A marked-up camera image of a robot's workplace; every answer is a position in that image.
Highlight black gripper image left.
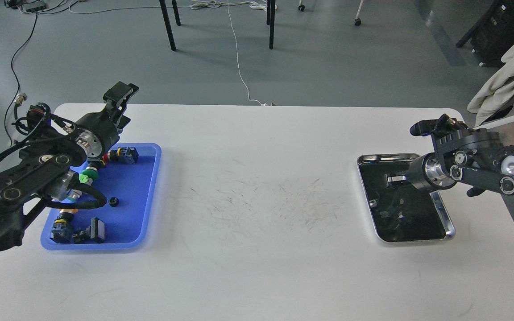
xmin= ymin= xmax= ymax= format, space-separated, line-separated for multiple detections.
xmin=75 ymin=82 xmax=139 ymax=160

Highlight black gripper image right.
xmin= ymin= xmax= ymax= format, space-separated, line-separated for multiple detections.
xmin=387 ymin=154 xmax=456 ymax=193

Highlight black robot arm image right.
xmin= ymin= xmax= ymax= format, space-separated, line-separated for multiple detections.
xmin=397 ymin=114 xmax=514 ymax=197

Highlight silver metal tray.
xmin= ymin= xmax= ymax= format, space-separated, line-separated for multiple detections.
xmin=357 ymin=154 xmax=456 ymax=246

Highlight blue plastic tray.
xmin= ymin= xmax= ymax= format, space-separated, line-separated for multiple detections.
xmin=40 ymin=143 xmax=162 ymax=251

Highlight black table leg left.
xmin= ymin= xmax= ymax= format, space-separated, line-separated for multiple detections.
xmin=159 ymin=0 xmax=181 ymax=52

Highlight black table leg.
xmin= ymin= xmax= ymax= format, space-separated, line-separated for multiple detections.
xmin=159 ymin=0 xmax=181 ymax=52
xmin=266 ymin=0 xmax=277 ymax=49

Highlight beige cloth on chair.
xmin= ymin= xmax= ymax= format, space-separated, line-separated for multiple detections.
xmin=467 ymin=45 xmax=514 ymax=126

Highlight black table leg right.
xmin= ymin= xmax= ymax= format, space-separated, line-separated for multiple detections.
xmin=266 ymin=0 xmax=277 ymax=49

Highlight black cabinet background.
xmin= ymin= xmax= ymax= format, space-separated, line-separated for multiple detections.
xmin=456 ymin=0 xmax=514 ymax=67

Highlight red push button switch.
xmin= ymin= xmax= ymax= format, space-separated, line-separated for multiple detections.
xmin=101 ymin=146 xmax=139 ymax=165

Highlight green push button switch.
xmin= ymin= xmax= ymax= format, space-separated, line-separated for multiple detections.
xmin=78 ymin=167 xmax=99 ymax=185

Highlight light green selector switch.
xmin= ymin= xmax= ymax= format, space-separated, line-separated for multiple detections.
xmin=66 ymin=189 xmax=83 ymax=203

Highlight black floor cable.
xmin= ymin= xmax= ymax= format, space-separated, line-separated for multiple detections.
xmin=5 ymin=0 xmax=79 ymax=145

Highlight black rectangular switch block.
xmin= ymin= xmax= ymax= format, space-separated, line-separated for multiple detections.
xmin=72 ymin=217 xmax=106 ymax=244

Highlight white floor cable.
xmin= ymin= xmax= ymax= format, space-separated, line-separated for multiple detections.
xmin=190 ymin=0 xmax=278 ymax=107

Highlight yellow push button switch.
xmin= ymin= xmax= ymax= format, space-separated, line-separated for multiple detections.
xmin=50 ymin=209 xmax=79 ymax=243

